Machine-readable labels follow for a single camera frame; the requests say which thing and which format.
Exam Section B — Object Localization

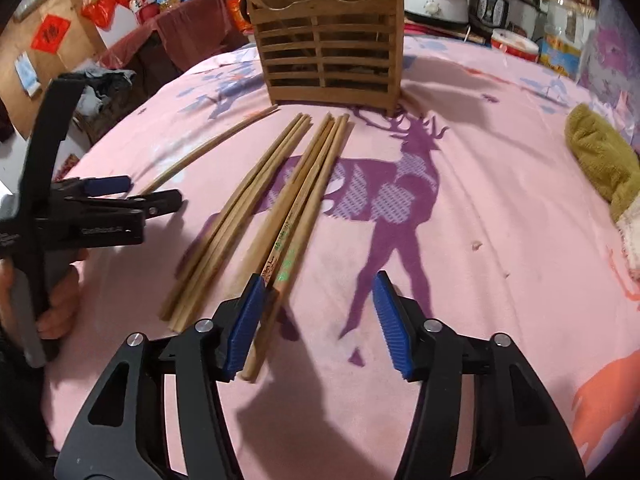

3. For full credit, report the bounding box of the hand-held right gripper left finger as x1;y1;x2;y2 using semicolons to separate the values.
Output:
54;274;266;480

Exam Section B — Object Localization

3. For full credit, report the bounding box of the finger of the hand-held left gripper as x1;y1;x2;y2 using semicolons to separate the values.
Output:
115;188;184;221
50;175;132;200

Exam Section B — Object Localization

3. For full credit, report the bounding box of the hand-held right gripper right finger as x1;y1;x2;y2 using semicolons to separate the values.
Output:
372;270;586;480

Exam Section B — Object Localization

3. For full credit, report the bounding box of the thin curved wooden chopstick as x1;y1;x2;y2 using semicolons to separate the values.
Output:
137;105;280;196

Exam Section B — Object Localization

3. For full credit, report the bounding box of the bunch of wooden chopsticks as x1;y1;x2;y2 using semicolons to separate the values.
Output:
159;112;356;383

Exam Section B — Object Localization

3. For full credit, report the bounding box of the printed wooden chopstick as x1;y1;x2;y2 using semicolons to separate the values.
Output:
242;114;337;383

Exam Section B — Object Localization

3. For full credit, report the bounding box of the slatted wooden chopstick holder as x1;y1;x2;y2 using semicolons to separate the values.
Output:
247;0;405;111

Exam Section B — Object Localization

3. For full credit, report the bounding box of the person's left hand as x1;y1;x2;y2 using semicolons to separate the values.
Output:
36;250;90;341

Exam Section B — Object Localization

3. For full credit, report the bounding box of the white and blue card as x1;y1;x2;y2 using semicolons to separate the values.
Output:
14;52;43;97

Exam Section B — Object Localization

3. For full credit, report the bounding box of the grey cloth pile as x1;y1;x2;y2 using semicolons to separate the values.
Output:
75;69;137;133

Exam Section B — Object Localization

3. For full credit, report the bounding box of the brown board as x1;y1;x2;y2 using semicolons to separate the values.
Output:
0;0;108;126

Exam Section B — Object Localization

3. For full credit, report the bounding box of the red paper square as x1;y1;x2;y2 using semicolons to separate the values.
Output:
30;14;72;53

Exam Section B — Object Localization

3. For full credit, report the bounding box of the pink deer print blanket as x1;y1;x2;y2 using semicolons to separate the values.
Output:
42;35;640;480

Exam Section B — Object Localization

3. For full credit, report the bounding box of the table with dark red cloth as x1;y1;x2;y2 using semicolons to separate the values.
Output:
107;0;251;86

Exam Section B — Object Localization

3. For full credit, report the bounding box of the olive green plush cloth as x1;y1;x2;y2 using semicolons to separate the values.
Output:
564;102;640;281

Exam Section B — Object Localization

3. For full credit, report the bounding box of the red and white bowl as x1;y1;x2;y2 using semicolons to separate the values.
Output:
491;29;541;63

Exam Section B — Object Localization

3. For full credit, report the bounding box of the white rice cooker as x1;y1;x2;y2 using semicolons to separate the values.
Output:
404;0;472;31

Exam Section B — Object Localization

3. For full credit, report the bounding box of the silver black pressure cooker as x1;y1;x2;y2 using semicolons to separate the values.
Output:
470;0;542;43

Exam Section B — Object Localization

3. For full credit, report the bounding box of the clear cooking oil bottle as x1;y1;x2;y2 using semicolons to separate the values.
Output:
539;0;599;81

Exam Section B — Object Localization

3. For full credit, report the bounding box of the red paper wall decoration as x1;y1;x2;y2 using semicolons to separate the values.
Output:
81;0;151;28

